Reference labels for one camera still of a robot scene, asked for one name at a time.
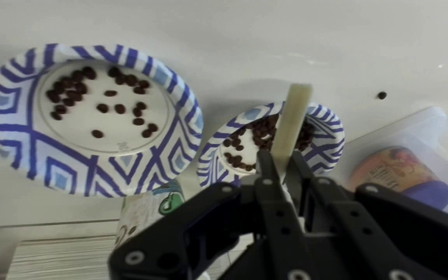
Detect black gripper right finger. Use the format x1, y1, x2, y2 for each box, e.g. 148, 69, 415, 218
286, 155, 448, 280

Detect purple bag in container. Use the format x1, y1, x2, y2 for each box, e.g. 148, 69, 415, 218
348, 147, 448, 211

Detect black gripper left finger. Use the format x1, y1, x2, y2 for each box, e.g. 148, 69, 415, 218
109, 152, 308, 280

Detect patterned paper cup near bowls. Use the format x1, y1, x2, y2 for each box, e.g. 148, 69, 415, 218
115, 181, 185, 246

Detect clear plastic container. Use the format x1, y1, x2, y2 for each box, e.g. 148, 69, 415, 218
330, 106, 448, 214

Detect blue patterned bowl many beans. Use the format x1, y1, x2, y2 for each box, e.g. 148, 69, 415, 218
197, 103, 345, 187

